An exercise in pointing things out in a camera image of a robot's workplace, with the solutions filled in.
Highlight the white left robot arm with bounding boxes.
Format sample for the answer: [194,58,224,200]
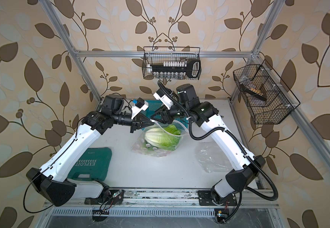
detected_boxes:
[26,94,154,207]

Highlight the clear plastic bag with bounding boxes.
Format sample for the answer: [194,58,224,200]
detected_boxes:
[195,142,233,173]

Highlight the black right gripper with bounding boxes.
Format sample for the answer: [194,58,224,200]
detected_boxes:
[151,102,191,124]

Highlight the black brush in basket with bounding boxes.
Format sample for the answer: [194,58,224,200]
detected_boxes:
[241,84,267,101]

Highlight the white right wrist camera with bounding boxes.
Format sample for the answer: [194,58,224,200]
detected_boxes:
[154,88,173,110]

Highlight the black socket bit holder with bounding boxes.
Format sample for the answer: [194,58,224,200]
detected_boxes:
[143,59,202,80]

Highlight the leafy green chinese cabbage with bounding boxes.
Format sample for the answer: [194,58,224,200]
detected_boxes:
[163,125,182,151]

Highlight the teal plastic basket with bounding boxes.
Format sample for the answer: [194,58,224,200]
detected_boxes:
[143,100,188,128]

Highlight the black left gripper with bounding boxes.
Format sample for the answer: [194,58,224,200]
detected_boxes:
[110,112,154,133]

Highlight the black corrugated cable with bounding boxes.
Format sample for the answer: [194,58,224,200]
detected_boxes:
[157,80,278,201]

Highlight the green plastic tool case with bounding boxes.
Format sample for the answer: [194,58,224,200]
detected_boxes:
[67,147,112,181]

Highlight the clear pink-dotted zipper bag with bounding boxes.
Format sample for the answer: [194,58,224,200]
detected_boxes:
[131,120,189,157]

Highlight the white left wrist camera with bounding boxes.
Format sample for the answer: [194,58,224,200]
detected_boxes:
[131,98,148,119]

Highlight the black wire basket wall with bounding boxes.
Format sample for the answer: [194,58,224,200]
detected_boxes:
[233,60,301,124]
[142,46,202,81]

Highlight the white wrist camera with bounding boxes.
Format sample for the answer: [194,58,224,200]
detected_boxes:
[131,98,148,119]
[154,88,173,110]

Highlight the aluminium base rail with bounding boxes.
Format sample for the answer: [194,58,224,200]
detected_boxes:
[44,188,280,218]

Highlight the black wire basket back wall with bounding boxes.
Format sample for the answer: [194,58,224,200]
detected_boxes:
[142,46,202,81]

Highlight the pale chinese cabbage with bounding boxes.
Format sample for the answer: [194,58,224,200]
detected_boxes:
[145,128,170,150]

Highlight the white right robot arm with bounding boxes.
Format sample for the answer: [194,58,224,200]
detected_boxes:
[154,81,279,205]

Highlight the black wire basket right wall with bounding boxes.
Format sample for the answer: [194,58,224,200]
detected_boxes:
[233,60,301,124]

